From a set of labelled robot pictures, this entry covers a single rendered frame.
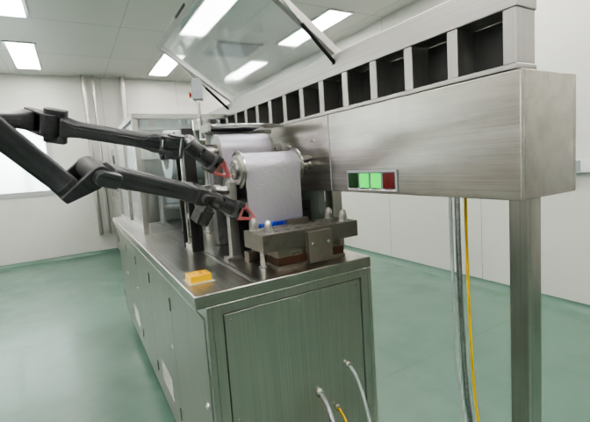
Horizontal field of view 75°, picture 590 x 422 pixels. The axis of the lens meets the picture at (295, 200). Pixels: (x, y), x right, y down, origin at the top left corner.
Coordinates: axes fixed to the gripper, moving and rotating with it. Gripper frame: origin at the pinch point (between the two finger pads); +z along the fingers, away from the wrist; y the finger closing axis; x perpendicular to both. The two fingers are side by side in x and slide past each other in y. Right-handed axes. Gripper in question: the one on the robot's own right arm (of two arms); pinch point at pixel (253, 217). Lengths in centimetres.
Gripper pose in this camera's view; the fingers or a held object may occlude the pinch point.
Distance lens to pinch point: 146.9
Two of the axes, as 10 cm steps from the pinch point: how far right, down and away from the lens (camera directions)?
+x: 3.7, -9.1, 1.6
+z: 7.8, 4.0, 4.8
